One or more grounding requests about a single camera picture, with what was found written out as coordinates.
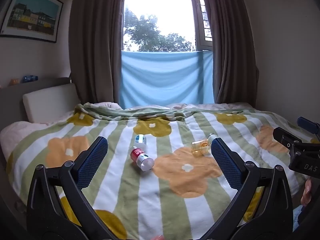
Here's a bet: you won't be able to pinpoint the light blue cloth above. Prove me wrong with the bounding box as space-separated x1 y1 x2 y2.
118 50 215 109

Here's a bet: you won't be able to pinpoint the white headboard cushion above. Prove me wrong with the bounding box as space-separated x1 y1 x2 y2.
22 83 81 123

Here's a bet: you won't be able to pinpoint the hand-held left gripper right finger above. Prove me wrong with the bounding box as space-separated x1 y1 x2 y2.
207 137 294 240

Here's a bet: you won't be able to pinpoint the floral striped blanket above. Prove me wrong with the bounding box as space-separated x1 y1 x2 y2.
6 103 319 240

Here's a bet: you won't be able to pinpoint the brown curtain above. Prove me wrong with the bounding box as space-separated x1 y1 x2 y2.
197 0 258 108
68 0 125 105

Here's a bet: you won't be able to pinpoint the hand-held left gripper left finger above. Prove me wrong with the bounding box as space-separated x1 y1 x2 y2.
26 136 110 240

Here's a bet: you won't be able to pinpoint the blue denim pants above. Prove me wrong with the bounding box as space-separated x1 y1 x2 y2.
292 204 309 232

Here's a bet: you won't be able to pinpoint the person's right hand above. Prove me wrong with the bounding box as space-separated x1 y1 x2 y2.
300 179 313 206

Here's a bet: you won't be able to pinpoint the window frame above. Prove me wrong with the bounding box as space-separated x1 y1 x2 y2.
187 0 213 52

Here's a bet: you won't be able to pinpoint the grey bed headboard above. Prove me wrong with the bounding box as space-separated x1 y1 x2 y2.
0 77 73 130

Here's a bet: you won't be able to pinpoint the white bottle with blue cap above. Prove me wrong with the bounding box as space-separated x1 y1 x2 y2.
134 134 148 151

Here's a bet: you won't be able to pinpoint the red bottle silver cap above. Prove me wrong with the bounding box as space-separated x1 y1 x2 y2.
130 146 155 172

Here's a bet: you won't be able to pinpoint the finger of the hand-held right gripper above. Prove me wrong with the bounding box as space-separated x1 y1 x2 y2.
273 127 303 153
297 117 320 144

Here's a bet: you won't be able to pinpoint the clear amber bottle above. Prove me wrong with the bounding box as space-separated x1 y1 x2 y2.
191 133 217 158

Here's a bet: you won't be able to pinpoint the framed building picture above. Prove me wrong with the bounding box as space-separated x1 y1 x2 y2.
0 0 64 43

